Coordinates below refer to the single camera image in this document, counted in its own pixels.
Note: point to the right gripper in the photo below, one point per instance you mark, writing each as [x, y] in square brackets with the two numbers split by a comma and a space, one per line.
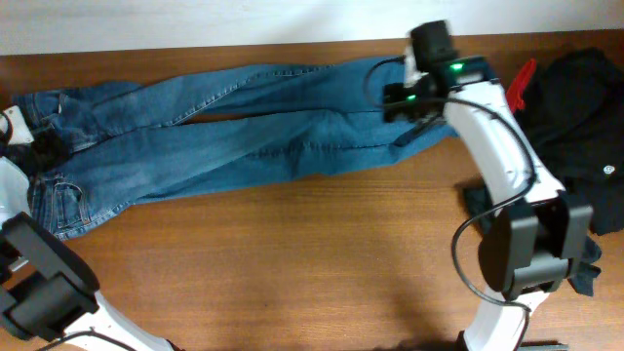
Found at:
[401, 112]

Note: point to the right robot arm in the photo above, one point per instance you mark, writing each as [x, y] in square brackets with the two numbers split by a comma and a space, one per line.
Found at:
[537, 237]

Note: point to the black garment with red trim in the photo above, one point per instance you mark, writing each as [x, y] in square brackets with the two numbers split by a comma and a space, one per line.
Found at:
[572, 113]

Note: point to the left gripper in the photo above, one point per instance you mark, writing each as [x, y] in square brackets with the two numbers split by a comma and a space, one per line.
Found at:
[37, 147]

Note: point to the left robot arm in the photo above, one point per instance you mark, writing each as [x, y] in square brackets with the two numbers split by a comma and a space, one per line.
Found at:
[60, 300]

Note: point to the blue denim jeans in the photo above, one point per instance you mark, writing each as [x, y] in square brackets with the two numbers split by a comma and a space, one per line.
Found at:
[211, 132]

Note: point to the dark grey cloth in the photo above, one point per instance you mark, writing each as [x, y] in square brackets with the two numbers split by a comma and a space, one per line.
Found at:
[476, 200]

